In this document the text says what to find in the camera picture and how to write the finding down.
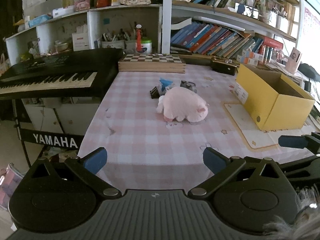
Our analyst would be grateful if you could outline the pink checked tablecloth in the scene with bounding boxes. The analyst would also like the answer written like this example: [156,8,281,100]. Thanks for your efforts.
[79,65,311,191]

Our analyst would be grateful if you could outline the orange tassel ornament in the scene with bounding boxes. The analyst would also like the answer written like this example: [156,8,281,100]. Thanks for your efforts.
[136,24,143,53]

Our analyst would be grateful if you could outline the yellow cardboard box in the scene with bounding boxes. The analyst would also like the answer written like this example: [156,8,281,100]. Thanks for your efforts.
[234,64,315,131]

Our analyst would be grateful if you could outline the black binder clip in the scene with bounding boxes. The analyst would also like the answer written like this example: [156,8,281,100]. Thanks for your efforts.
[150,86,160,99]

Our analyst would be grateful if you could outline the blue plastic packet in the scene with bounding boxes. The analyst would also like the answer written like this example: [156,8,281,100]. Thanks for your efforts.
[159,77,174,92]

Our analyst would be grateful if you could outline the dark brown wooden case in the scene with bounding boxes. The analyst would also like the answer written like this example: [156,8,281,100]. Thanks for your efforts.
[210,56,240,76]

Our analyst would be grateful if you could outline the pink plush toy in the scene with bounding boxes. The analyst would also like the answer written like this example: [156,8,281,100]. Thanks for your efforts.
[156,87,209,123]

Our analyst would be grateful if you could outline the orange white medicine boxes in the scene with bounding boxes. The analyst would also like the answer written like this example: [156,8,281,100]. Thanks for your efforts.
[236,50,264,66]

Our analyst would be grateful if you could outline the grey toy car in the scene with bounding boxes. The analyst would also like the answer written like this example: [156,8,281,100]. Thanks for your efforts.
[180,80,197,93]

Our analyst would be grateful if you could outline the wooden chess board box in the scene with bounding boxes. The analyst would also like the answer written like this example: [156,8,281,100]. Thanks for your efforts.
[118,54,185,74]

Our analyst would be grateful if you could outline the black Yamaha keyboard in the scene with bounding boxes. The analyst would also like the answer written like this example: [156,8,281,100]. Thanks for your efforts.
[1,48,123,146]

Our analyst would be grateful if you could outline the white green lidded jar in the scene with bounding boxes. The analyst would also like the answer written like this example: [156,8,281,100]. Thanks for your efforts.
[141,37,152,54]

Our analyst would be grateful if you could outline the white shelf unit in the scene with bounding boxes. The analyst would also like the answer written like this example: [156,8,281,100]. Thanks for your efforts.
[5,0,172,64]

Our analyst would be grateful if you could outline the row of books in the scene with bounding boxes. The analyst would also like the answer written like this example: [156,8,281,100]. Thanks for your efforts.
[170,21,284,62]

